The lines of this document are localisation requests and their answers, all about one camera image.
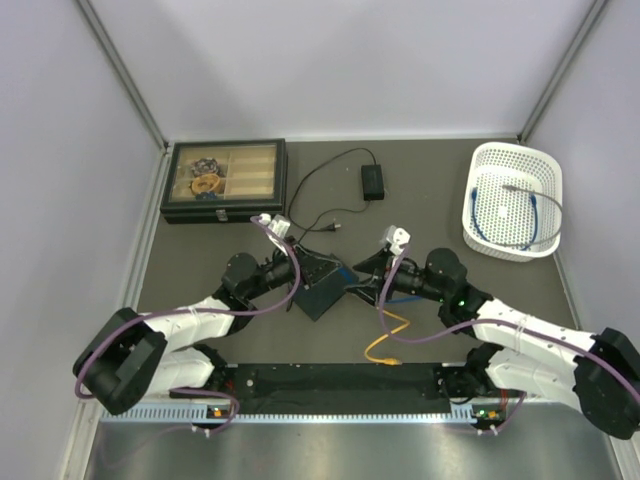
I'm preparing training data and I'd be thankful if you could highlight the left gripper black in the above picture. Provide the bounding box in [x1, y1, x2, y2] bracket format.
[245, 236, 342, 301]

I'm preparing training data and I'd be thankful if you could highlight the orange bracelet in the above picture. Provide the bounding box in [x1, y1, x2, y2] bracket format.
[189, 173, 225, 196]

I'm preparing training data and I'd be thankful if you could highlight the purple cable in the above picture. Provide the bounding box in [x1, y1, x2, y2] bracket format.
[375, 244, 640, 436]
[73, 215, 302, 441]

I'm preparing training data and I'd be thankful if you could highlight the white slotted cable duct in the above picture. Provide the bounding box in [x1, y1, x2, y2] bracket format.
[101, 402, 477, 425]

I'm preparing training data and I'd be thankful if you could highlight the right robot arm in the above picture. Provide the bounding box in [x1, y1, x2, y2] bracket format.
[349, 246, 639, 440]

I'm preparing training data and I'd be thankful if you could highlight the yellow ethernet cable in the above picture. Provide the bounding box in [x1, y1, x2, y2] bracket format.
[363, 309, 412, 369]

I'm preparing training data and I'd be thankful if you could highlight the black jewelry display box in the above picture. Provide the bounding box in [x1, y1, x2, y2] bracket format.
[160, 139, 288, 224]

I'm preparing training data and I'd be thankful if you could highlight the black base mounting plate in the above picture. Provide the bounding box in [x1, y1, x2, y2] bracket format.
[169, 362, 501, 414]

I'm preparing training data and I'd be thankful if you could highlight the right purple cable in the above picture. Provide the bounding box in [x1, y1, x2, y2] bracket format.
[375, 244, 640, 436]

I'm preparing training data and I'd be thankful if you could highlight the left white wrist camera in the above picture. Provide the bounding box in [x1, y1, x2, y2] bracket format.
[251, 213, 291, 240]

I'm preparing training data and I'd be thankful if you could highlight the white perforated plastic basket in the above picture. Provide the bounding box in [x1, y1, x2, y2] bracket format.
[462, 141, 563, 262]

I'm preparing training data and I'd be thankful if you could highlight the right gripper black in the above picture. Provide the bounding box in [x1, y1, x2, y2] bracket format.
[346, 247, 448, 307]

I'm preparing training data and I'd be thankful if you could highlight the grey ethernet cable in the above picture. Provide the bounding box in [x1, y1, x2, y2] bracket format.
[502, 183, 565, 249]

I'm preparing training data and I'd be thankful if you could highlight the black power adapter with cord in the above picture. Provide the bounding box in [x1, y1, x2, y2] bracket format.
[286, 147, 386, 240]

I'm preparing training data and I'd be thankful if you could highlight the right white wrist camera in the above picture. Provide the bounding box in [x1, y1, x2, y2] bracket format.
[382, 225, 411, 256]

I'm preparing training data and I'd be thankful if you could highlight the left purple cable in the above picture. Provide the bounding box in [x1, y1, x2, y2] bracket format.
[73, 215, 302, 441]

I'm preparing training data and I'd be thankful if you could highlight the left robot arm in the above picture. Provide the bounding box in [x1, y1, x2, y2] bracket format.
[72, 245, 345, 415]

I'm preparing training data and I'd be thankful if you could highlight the black network switch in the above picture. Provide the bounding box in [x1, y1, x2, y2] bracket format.
[293, 254, 358, 321]

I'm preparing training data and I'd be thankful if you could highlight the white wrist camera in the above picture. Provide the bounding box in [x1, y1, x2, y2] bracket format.
[382, 225, 411, 256]
[251, 213, 291, 240]

